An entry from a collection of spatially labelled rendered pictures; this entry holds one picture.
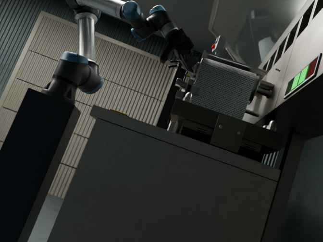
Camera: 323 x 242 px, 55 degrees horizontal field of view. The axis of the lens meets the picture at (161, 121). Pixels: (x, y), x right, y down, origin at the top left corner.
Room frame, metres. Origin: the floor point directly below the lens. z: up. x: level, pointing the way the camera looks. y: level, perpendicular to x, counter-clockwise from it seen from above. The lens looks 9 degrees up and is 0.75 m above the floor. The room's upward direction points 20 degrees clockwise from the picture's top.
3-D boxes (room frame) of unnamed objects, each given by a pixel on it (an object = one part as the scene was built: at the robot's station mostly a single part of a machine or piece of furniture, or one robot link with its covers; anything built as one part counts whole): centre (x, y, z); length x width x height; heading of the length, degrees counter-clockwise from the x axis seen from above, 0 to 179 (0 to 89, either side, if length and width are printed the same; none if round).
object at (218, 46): (1.89, -0.17, 1.66); 0.07 x 0.07 x 0.10; 9
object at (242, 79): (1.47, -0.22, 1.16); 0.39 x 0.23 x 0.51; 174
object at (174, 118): (1.16, -0.23, 1.00); 0.40 x 0.16 x 0.06; 84
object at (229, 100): (1.28, -0.20, 1.11); 0.23 x 0.01 x 0.18; 84
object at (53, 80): (1.37, 0.46, 0.95); 0.15 x 0.15 x 0.10
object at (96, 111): (2.28, -0.22, 0.88); 2.52 x 0.66 x 0.04; 174
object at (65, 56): (1.38, 0.46, 1.07); 0.13 x 0.12 x 0.14; 158
